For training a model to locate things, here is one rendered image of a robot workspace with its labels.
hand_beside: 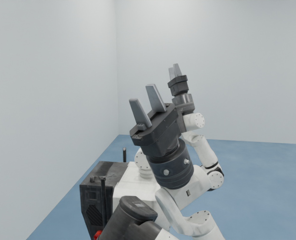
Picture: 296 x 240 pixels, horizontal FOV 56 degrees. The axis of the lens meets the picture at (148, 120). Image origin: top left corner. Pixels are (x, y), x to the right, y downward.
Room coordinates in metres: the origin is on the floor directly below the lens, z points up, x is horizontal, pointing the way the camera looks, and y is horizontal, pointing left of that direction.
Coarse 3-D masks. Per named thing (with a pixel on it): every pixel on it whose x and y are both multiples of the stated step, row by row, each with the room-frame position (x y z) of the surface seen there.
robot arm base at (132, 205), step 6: (120, 198) 0.69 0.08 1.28; (126, 198) 0.69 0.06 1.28; (132, 198) 0.71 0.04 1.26; (138, 198) 0.74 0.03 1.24; (120, 204) 0.66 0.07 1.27; (126, 204) 0.65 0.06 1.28; (132, 204) 0.66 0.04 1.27; (138, 204) 0.69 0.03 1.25; (144, 204) 0.72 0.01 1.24; (126, 210) 0.64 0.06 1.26; (132, 210) 0.64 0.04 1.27; (138, 210) 0.64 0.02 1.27; (144, 210) 0.66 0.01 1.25; (150, 210) 0.69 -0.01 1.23; (132, 216) 0.63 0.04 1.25; (138, 216) 0.63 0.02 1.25; (144, 216) 0.64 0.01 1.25; (150, 216) 0.66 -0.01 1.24; (156, 216) 0.69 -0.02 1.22
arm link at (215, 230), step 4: (216, 224) 0.56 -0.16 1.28; (216, 228) 0.55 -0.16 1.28; (212, 232) 0.53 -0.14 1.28; (216, 232) 0.54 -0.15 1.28; (220, 232) 0.55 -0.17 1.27; (204, 236) 0.53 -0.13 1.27; (208, 236) 0.53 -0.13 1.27; (212, 236) 0.53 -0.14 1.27; (216, 236) 0.53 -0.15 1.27; (220, 236) 0.54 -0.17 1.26
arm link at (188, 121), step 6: (180, 108) 1.13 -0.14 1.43; (186, 108) 1.13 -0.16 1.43; (192, 108) 1.14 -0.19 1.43; (180, 114) 1.11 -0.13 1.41; (186, 114) 1.13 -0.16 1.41; (192, 114) 1.13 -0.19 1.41; (198, 114) 1.12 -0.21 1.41; (180, 120) 1.10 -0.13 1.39; (186, 120) 1.12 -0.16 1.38; (192, 120) 1.10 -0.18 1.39; (198, 120) 1.10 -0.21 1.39; (204, 120) 1.13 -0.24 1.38; (180, 126) 1.09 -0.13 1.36; (186, 126) 1.12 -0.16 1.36; (192, 126) 1.10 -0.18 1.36; (198, 126) 1.09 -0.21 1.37
